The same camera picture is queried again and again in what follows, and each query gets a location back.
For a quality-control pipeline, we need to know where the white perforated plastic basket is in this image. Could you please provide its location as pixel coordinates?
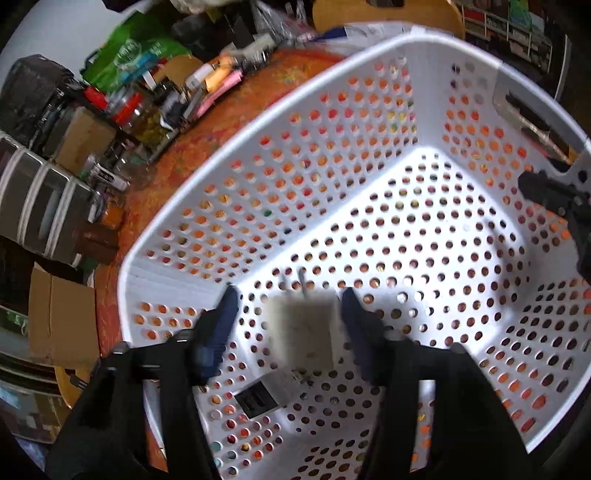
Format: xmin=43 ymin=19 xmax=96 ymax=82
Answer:
xmin=117 ymin=34 xmax=591 ymax=480

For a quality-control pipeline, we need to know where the red lid pickle jar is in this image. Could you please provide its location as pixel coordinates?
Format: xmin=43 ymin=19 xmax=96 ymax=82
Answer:
xmin=115 ymin=92 xmax=178 ymax=155

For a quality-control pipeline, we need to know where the wooden chair with handle hole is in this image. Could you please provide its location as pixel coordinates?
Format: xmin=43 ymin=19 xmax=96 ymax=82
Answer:
xmin=54 ymin=364 xmax=89 ymax=408
xmin=313 ymin=0 xmax=464 ymax=38

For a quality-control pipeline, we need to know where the green shopping bag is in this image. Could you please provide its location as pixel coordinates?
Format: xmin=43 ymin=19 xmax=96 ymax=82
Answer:
xmin=83 ymin=14 xmax=192 ymax=88

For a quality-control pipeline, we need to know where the white usb charger block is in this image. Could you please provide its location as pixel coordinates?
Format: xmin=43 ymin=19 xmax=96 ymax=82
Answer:
xmin=233 ymin=374 xmax=301 ymax=418

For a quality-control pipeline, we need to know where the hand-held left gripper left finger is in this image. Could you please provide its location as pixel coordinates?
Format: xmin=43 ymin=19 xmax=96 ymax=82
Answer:
xmin=44 ymin=286 xmax=241 ymax=480

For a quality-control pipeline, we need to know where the goods storage shelf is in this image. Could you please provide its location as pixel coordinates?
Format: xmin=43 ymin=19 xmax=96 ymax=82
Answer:
xmin=455 ymin=0 xmax=555 ymax=70

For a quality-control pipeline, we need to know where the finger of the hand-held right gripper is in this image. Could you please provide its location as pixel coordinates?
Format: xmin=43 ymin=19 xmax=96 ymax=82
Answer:
xmin=517 ymin=170 xmax=591 ymax=217

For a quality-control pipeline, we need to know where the pink flat packet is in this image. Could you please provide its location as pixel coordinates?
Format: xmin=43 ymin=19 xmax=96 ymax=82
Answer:
xmin=194 ymin=69 xmax=243 ymax=118

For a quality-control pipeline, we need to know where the orange filled glass jar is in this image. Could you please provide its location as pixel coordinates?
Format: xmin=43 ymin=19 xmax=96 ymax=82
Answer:
xmin=98 ymin=203 xmax=125 ymax=229

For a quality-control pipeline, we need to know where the white charger plug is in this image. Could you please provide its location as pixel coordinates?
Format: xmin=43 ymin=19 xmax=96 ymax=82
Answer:
xmin=263 ymin=270 xmax=345 ymax=370

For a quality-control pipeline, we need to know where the black white slim device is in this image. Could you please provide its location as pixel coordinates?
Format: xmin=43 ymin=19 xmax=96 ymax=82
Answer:
xmin=90 ymin=159 xmax=129 ymax=192

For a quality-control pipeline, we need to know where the open cardboard box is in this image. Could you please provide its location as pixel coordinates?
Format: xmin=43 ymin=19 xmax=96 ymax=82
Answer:
xmin=28 ymin=263 xmax=100 ymax=370

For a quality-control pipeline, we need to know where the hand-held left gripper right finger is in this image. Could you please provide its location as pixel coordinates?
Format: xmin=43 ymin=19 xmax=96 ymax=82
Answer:
xmin=339 ymin=287 xmax=550 ymax=480

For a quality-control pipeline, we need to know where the clear plastic bag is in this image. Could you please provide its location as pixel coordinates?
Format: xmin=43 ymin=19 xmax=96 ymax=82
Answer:
xmin=249 ymin=0 xmax=319 ymax=40

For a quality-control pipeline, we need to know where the brown cardboard box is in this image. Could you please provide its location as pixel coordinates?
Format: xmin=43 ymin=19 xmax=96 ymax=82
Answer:
xmin=55 ymin=108 xmax=117 ymax=172

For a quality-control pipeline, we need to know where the black plastic bag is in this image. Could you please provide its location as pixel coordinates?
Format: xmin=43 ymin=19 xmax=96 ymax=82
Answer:
xmin=0 ymin=55 xmax=77 ymax=148

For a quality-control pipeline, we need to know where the white blue paper bag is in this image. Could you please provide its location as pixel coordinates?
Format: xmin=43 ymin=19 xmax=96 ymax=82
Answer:
xmin=309 ymin=23 xmax=416 ymax=44

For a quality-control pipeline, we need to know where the white plastic drawer tower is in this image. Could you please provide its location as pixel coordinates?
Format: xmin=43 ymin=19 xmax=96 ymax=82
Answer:
xmin=0 ymin=134 xmax=93 ymax=266

